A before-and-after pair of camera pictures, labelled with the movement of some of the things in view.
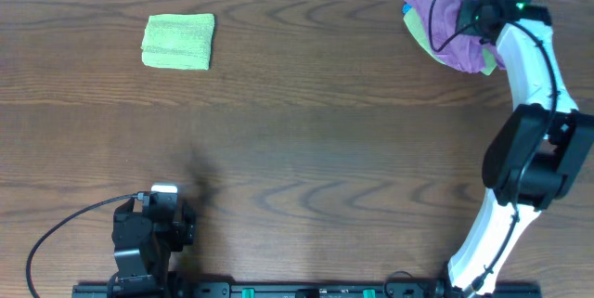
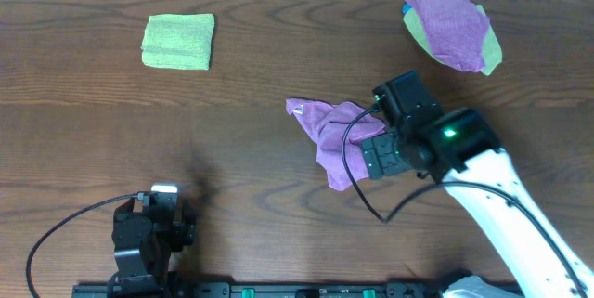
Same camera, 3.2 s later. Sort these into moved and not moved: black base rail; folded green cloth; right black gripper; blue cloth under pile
Moved: right black gripper
Not moved: folded green cloth; blue cloth under pile; black base rail
